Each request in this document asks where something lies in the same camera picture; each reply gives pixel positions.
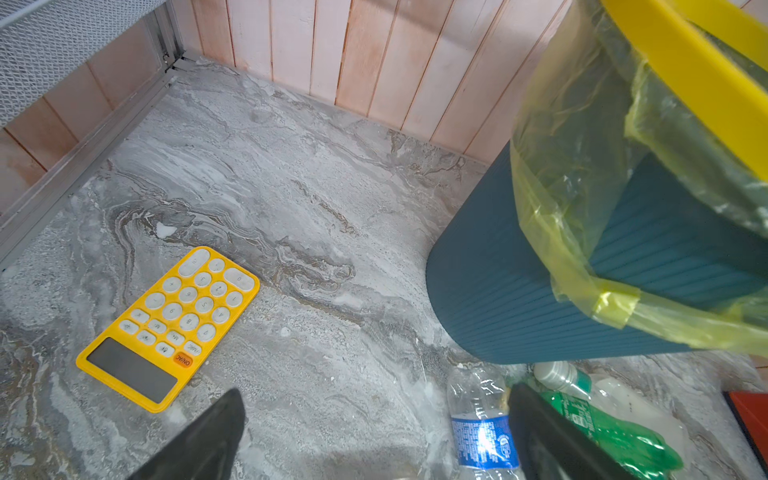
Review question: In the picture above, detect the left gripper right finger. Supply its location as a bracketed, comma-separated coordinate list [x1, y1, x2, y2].
[508, 383, 632, 479]

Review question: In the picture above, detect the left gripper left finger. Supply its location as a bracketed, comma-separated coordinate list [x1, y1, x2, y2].
[128, 388, 246, 479]

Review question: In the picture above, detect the blue label crushed bottle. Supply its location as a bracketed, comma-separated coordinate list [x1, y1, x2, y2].
[447, 363, 524, 479]

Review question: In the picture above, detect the teal bin with yellow rim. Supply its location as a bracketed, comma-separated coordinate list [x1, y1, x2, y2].
[425, 1, 767, 364]

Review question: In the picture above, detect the yellow bin liner bag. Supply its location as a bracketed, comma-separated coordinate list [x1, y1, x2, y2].
[510, 1, 767, 356]

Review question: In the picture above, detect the green crushed bottle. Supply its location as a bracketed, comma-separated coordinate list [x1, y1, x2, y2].
[533, 361, 687, 479]

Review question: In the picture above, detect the yellow calculator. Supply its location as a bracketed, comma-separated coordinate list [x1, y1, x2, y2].
[76, 246, 260, 413]

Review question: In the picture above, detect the red tape dispenser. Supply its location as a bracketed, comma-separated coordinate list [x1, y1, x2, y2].
[723, 391, 768, 474]

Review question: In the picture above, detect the white wire mesh shelf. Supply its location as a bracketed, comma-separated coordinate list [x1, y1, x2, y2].
[1, 1, 162, 125]

